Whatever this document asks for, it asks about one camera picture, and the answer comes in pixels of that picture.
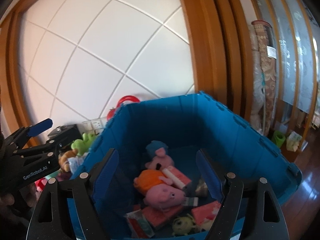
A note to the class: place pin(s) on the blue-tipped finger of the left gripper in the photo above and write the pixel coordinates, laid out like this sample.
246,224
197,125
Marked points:
38,128

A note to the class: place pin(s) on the green frog plush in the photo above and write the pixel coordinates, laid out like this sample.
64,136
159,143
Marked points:
83,145

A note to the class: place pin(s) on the blue plastic storage crate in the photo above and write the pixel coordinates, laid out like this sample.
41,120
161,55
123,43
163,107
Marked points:
186,124

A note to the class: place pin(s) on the wooden door frame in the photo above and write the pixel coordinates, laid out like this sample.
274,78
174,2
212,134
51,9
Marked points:
221,52

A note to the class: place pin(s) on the orange-dress pink pig plush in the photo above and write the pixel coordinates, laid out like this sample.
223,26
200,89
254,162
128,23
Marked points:
158,190

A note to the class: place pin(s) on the wooden glass partition screen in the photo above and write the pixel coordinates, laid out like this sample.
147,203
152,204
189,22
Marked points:
297,64

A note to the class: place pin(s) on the Tylenol cold medicine box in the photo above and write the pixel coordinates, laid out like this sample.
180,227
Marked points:
139,225

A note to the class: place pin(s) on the green one-eyed monster plush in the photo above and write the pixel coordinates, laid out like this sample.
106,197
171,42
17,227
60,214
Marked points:
182,226

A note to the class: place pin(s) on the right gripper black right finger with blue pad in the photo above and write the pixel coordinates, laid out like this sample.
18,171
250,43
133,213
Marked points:
264,218

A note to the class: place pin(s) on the rolled patterned carpet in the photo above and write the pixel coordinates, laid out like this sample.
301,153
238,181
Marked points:
264,52

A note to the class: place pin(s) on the blue-hat pink pig plush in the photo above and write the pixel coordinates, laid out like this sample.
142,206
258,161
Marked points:
159,154

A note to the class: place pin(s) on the red patterned box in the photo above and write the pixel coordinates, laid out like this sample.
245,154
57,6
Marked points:
206,214

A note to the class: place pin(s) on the brown bear plush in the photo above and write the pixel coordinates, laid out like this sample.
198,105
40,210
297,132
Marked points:
69,160

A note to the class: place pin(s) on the red toy suitcase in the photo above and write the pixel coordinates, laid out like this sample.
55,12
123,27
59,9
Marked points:
122,101

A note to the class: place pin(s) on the white wall socket strip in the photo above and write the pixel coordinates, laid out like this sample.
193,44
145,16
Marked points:
95,124

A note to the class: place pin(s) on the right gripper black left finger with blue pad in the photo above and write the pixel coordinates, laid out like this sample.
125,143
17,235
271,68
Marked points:
51,218

